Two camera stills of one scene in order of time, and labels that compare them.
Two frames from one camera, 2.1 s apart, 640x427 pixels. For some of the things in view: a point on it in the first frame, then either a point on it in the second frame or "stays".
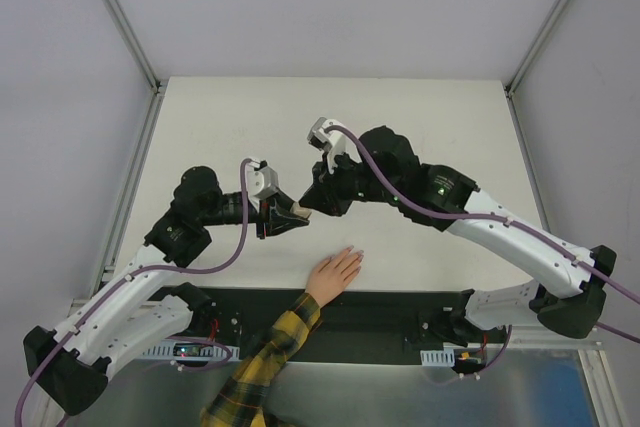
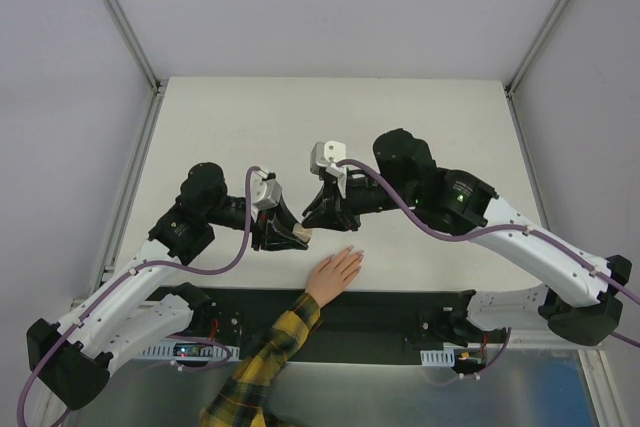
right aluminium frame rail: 603,401 stays
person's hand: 331,275 stays
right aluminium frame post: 553,14 stays
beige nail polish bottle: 300,211 to 301,232
